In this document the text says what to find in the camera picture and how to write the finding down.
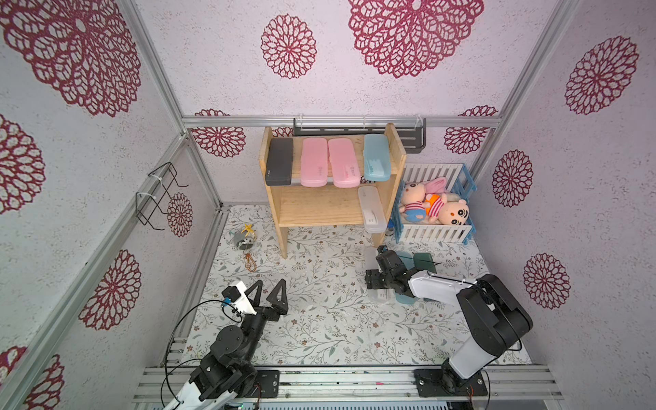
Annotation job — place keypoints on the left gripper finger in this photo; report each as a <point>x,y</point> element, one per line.
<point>253,294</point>
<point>278,298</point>

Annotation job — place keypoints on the orange striped plush doll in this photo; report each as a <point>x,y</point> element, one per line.
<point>446,209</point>

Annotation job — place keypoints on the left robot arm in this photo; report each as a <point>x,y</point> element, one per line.
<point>227,372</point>

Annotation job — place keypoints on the pink plush doll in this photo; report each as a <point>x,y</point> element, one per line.
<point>419,200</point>

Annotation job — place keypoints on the black wall shelf rack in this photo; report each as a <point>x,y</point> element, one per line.
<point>413,138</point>

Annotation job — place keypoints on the wooden two-tier shelf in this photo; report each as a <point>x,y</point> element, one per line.
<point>298,206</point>

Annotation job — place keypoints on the small toy with yellow star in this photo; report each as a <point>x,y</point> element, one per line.
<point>243,241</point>

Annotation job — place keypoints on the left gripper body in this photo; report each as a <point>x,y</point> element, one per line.
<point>258,321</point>

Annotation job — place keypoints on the right pink pencil case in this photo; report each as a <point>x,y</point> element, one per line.
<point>344,165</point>

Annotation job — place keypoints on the dark green pencil case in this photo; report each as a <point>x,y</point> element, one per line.
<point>424,262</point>

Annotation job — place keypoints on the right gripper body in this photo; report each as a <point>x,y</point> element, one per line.
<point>379,277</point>

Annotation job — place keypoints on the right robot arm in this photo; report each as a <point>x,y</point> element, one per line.
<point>495,318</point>

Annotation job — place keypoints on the clear pencil case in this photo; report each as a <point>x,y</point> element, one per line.
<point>372,210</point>
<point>377,296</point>

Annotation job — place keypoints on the left pink pencil case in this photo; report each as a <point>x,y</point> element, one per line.
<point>314,162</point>

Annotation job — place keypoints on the teal pencil case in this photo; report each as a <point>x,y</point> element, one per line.
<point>408,262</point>

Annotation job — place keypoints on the blue white toy crib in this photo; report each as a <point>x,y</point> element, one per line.
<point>460,182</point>

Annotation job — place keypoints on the light blue upper pencil case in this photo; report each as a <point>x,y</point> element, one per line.
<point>377,158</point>

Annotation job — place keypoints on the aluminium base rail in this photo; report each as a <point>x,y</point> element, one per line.
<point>357,382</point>

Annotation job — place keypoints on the black wire wall rack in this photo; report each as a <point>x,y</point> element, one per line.
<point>147,203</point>

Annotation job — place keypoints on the black pencil case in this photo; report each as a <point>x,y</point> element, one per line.
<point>279,164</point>

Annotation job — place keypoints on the pink pencil case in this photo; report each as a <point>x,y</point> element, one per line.
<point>344,165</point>
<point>314,162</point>

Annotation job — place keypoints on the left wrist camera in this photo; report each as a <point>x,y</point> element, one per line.
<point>235,296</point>

